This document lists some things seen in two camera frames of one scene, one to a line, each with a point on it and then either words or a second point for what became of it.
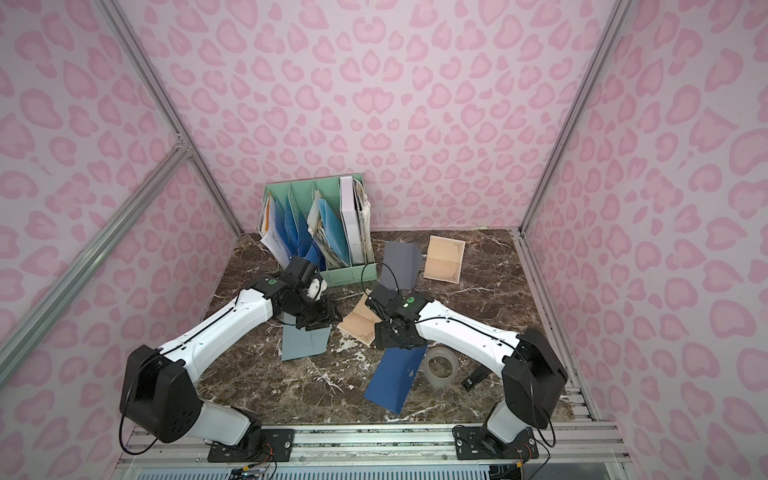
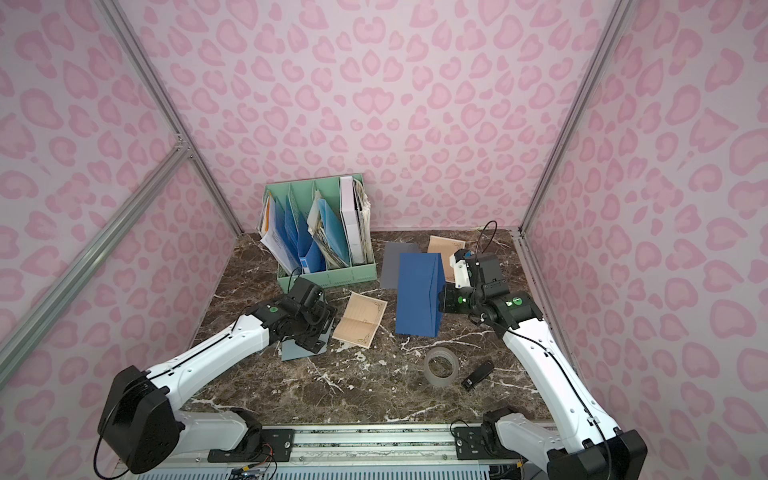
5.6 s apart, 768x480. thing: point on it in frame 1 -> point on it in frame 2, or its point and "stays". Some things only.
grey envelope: x=404 y=260 stays
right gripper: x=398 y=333 -> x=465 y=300
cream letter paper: x=443 y=259 stays
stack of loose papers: x=363 y=212 stays
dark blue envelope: x=393 y=376 -> x=421 y=286
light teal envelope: x=298 y=343 stays
